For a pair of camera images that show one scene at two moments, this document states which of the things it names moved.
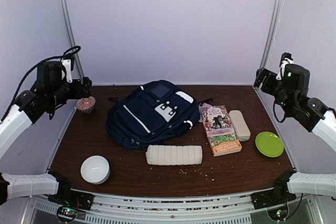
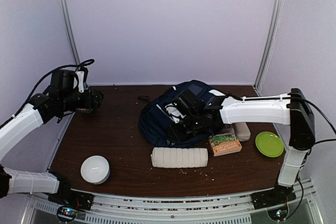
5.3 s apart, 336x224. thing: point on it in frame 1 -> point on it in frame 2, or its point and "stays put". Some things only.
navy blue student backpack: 152,112 -> 152,120
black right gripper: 263,72 -> 175,134
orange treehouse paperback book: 221,145 stays put
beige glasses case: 242,131 stays put
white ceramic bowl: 95,169 stays put
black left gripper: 79,94 -> 96,102
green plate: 269,144 stays put
